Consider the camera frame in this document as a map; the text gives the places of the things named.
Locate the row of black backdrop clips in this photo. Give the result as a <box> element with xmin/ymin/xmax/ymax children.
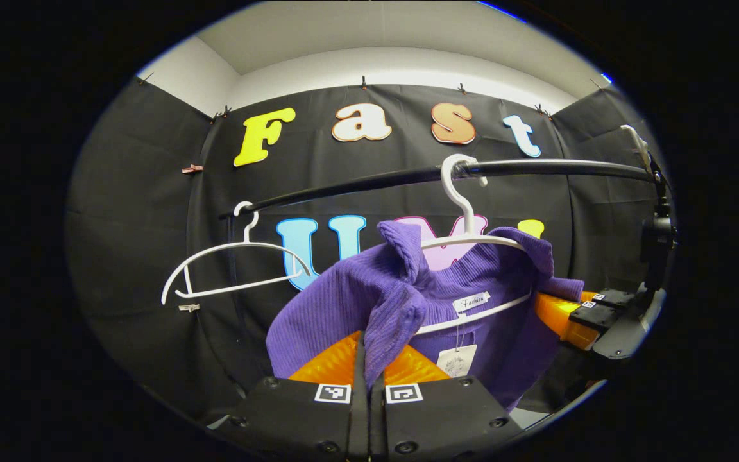
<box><xmin>137</xmin><ymin>72</ymin><xmax>606</xmax><ymax>124</ymax></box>

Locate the black clothes rack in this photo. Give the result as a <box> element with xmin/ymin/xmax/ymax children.
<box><xmin>221</xmin><ymin>158</ymin><xmax>660</xmax><ymax>338</ymax></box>

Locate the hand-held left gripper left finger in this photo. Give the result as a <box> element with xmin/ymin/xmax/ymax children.
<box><xmin>227</xmin><ymin>329</ymin><xmax>371</xmax><ymax>462</ymax></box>

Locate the white plastic hanger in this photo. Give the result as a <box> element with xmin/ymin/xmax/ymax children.
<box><xmin>416</xmin><ymin>153</ymin><xmax>532</xmax><ymax>336</ymax></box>
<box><xmin>160</xmin><ymin>200</ymin><xmax>312</xmax><ymax>306</ymax></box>

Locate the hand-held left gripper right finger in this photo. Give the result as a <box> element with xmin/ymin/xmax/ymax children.
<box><xmin>370</xmin><ymin>343</ymin><xmax>525</xmax><ymax>462</ymax></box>

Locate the purple ribbed shirt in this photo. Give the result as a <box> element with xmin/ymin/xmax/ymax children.
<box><xmin>265</xmin><ymin>219</ymin><xmax>586</xmax><ymax>413</ymax></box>

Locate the black backdrop cloth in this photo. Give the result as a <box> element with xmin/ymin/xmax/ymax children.
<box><xmin>65</xmin><ymin>76</ymin><xmax>665</xmax><ymax>424</ymax></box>

